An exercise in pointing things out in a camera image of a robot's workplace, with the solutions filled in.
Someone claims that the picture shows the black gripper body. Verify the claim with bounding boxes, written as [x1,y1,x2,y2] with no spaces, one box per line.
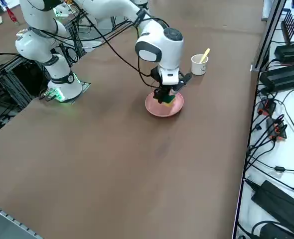
[150,67,180,97]

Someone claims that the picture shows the green and yellow sponge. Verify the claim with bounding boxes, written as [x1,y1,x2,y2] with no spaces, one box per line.
[161,94,176,109]

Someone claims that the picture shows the pink plate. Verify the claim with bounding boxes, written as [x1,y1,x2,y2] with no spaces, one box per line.
[144,91,185,118]

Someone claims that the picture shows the yellow spoon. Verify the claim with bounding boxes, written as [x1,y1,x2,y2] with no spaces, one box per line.
[199,48,211,63]

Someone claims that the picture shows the orange and black connector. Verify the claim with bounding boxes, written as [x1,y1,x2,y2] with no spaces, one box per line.
[266,117,288,142]
[256,99,277,117]

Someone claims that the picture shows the black comb rack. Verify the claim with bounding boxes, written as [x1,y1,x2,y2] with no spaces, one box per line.
[280,8,294,47]

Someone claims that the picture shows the large black power adapter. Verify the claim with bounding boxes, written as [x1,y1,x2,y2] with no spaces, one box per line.
[251,179,294,226]

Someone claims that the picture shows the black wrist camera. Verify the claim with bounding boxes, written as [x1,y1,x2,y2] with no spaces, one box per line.
[174,72,193,93]

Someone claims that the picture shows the white mug with black handle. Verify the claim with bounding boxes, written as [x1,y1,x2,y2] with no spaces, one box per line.
[191,54,209,76]

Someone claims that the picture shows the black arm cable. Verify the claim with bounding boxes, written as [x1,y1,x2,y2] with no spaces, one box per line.
[73,4,164,88]

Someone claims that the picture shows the aluminium camera post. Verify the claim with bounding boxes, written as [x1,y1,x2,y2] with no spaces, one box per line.
[251,0,288,72]

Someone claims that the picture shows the aluminium frame stand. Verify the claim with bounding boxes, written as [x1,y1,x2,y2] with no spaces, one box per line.
[0,51,51,113]

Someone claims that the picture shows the aluminium rail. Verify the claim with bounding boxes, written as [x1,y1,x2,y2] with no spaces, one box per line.
[0,201,47,239]

